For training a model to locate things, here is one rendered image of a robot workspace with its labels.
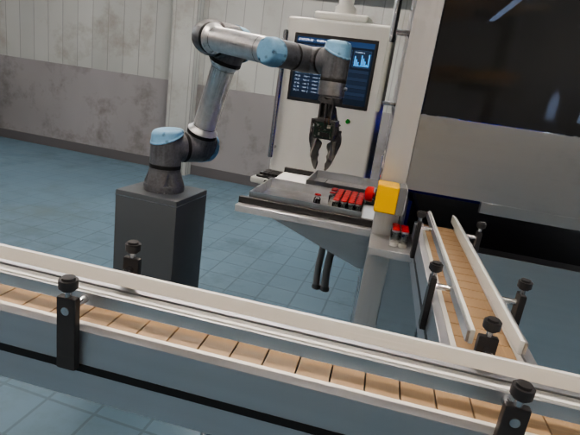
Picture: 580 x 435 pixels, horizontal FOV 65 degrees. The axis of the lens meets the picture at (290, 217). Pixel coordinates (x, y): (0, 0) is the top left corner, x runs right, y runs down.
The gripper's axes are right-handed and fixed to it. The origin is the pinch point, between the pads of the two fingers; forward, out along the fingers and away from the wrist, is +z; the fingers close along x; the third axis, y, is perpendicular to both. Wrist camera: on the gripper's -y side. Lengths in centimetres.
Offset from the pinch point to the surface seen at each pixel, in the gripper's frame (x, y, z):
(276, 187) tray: -17.7, -16.9, 13.4
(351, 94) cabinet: -7, -85, -22
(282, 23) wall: -141, -388, -86
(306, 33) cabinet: -33, -87, -46
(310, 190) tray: -5.7, -17.5, 12.1
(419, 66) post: 22.9, 12.7, -30.5
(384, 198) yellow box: 21.3, 21.9, 1.8
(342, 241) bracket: 10.8, 3.5, 21.1
